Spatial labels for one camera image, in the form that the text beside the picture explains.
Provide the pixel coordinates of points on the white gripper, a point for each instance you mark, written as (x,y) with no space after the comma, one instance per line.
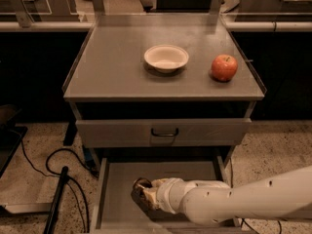
(168,189)

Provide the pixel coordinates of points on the crushed orange soda can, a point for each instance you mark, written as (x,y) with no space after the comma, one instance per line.
(139,195)

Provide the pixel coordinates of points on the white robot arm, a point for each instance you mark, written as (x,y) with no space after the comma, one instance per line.
(283,197)

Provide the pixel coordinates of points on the open middle drawer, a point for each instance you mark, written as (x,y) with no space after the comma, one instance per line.
(118,210)

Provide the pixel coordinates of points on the closed top drawer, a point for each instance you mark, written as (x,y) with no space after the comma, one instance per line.
(136,133)

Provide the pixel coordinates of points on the grey drawer cabinet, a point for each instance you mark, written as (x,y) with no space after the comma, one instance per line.
(146,105)

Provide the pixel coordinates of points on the black bar on floor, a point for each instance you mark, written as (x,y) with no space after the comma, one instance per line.
(54,210)

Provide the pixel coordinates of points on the white paper bowl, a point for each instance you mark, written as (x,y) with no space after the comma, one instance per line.
(166,58)

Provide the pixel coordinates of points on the red apple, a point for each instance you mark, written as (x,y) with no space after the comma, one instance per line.
(224,68)

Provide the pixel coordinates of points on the black monitor at left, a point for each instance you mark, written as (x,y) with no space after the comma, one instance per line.
(11,135)

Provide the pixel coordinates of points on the black drawer handle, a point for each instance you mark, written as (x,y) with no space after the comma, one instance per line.
(173,134)

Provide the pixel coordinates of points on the white horizontal rail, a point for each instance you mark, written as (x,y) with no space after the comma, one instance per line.
(284,26)

